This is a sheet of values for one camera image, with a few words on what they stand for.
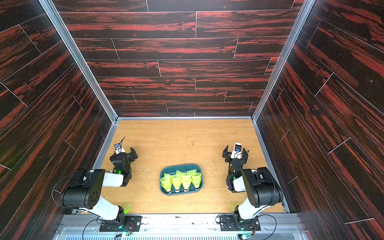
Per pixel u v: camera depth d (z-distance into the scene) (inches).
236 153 29.3
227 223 28.7
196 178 32.1
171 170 35.0
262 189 18.2
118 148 30.5
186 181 30.9
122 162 27.8
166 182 32.5
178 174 33.7
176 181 32.4
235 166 26.8
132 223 27.8
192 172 33.9
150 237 27.7
